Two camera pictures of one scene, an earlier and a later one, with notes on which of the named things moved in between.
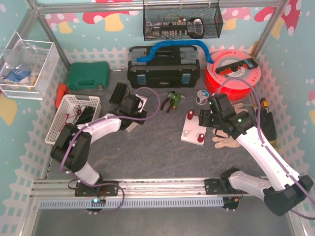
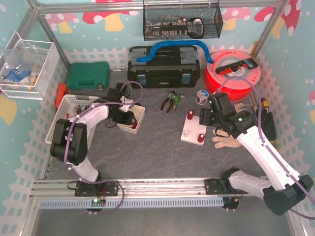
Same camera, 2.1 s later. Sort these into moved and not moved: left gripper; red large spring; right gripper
Moved: left gripper
Not moved: red large spring; right gripper
